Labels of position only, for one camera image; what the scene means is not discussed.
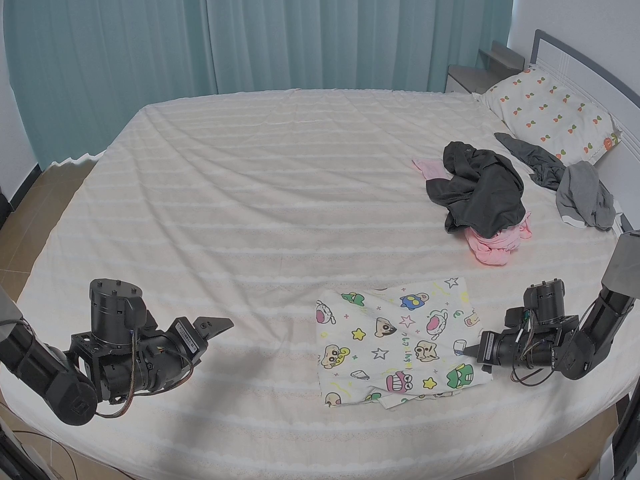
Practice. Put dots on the dark grey garment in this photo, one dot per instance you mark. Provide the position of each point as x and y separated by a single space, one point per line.
535 155

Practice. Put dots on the blue-green curtain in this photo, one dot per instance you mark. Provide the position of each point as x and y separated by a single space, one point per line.
250 33

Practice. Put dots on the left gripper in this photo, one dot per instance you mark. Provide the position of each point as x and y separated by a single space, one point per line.
155 363

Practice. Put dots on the white printed pillow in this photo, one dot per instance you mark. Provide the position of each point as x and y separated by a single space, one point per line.
550 110

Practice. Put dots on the bed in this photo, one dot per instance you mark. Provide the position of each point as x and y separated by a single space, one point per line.
250 193

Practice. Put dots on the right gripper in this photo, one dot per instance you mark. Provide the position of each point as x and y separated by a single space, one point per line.
510 350

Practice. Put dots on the white printed pyjama top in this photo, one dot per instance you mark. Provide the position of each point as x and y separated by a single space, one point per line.
400 343

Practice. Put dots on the grey bedside table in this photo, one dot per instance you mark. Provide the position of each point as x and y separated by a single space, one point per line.
470 75

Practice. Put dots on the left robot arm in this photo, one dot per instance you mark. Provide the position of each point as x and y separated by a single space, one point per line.
45 368

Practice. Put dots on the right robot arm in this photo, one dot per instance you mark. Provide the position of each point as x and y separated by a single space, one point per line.
580 353

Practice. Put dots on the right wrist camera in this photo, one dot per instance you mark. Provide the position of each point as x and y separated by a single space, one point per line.
515 318

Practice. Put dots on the pink garment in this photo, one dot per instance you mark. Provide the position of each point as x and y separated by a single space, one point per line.
490 248

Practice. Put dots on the black garment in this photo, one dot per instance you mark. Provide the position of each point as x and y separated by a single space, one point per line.
485 193

